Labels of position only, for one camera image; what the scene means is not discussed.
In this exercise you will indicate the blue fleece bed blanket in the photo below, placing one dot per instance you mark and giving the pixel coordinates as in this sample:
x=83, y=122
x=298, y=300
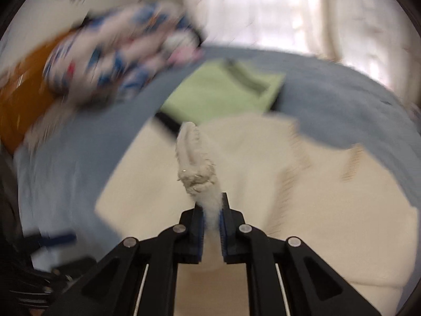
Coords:
x=60, y=182

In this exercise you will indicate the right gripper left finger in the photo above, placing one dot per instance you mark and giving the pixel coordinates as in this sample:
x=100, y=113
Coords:
x=138, y=277

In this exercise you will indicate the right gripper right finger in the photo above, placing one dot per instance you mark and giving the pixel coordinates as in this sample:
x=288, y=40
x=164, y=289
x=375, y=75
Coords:
x=286, y=277

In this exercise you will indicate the orange headboard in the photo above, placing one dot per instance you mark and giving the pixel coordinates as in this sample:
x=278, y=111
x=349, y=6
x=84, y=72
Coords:
x=25, y=96

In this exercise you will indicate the green and black folded garment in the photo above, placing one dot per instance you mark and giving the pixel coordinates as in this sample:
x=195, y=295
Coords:
x=220, y=88

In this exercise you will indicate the floral folded quilt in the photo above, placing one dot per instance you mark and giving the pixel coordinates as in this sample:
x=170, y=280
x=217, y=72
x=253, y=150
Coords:
x=115, y=54

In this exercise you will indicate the white pink plush cat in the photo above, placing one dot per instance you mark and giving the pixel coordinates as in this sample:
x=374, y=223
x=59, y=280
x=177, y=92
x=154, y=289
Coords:
x=182, y=48

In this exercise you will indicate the white floral sheer curtain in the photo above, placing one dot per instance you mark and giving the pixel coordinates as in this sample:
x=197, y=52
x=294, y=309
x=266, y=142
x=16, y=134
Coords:
x=374, y=37

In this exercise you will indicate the cream fuzzy knit cardigan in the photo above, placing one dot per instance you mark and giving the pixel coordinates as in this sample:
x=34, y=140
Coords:
x=343, y=203

